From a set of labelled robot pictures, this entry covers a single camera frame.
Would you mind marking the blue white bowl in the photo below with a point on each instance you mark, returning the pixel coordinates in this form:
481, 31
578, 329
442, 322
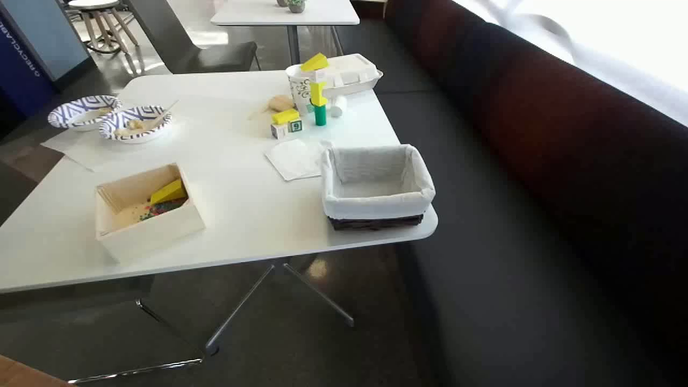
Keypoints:
72, 112
147, 117

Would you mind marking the dark basket with white liner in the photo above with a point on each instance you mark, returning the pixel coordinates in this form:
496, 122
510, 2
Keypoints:
373, 206

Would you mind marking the dark upholstered bench sofa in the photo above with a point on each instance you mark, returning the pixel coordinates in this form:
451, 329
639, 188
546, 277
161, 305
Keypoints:
545, 237

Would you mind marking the white box with yellow items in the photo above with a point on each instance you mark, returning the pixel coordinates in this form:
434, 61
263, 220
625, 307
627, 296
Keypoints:
147, 233

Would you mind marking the green cup on background table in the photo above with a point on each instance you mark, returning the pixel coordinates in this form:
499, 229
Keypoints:
294, 6

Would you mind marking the small white round object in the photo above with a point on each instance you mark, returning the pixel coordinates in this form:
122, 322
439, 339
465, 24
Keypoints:
337, 107

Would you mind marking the white napkin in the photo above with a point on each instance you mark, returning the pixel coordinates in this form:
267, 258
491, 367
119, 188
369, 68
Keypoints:
87, 150

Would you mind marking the yellow block on cup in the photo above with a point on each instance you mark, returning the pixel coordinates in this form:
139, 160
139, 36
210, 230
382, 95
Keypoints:
313, 64

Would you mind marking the blue cabinet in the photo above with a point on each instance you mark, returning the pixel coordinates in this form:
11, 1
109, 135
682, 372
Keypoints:
27, 50

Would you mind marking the dark coloured toy pieces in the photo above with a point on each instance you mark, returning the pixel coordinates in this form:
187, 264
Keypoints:
165, 207

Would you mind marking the flat yellow block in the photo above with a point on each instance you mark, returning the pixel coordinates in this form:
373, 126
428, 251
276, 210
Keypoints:
287, 117

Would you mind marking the chrome table base legs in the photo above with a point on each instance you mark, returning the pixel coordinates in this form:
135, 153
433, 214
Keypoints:
236, 312

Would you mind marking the white background table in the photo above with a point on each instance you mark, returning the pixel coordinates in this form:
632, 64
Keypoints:
287, 13

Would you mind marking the round tan wooden piece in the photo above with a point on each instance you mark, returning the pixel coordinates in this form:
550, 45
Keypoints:
280, 104

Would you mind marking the white patterned cup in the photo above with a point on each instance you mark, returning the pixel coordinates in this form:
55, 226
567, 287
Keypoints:
299, 88

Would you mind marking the green cylinder block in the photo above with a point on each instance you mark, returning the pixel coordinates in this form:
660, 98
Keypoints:
320, 117

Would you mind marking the yellow small box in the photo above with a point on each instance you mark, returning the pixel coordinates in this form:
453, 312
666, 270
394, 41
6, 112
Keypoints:
280, 131

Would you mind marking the small white square cloth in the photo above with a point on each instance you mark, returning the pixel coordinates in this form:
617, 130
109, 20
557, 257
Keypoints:
293, 160

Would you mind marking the black chair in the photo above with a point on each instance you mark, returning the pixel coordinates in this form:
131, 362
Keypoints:
206, 54

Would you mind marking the brown wooden corner surface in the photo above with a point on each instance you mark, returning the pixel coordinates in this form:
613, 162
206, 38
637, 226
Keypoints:
21, 375

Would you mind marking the large yellow wedge block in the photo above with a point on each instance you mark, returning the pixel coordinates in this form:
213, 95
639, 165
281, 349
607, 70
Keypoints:
167, 193

